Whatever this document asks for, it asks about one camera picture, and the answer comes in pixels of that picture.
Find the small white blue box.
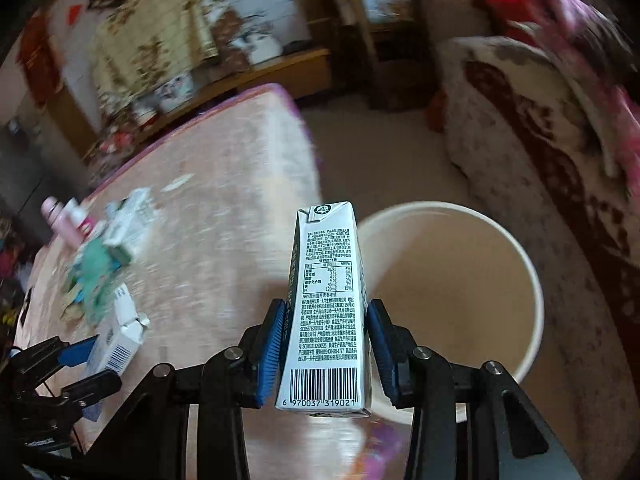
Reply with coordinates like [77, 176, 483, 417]
[81, 283, 151, 421]

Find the teal green cloth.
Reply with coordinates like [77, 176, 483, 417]
[61, 237, 122, 327]

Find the white milk carton with barcode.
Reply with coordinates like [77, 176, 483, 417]
[276, 202, 371, 417]

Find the white green medicine box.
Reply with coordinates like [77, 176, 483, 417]
[102, 188, 156, 266]

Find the white round trash bin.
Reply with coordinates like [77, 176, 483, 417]
[356, 200, 546, 426]

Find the pink thermos bottle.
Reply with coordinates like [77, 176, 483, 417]
[41, 196, 85, 249]

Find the white pill bottle pink label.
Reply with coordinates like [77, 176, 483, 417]
[64, 198, 96, 238]

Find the wooden tv cabinet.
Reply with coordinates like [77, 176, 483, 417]
[42, 48, 332, 160]

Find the pink quilted table cover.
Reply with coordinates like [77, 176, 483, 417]
[16, 84, 375, 479]

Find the floral brown beige sofa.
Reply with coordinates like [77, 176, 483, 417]
[437, 37, 639, 479]

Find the yellow floral hanging cloth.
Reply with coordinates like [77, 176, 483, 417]
[89, 0, 219, 115]

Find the wooden shelf rack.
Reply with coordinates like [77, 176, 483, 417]
[326, 0, 437, 112]

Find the white rice cooker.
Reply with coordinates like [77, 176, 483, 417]
[232, 32, 283, 65]

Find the pink dotted blanket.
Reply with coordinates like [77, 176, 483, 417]
[526, 0, 639, 200]

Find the red cushion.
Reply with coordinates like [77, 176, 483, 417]
[482, 0, 532, 42]

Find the red wall hanging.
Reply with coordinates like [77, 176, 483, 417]
[16, 14, 62, 108]

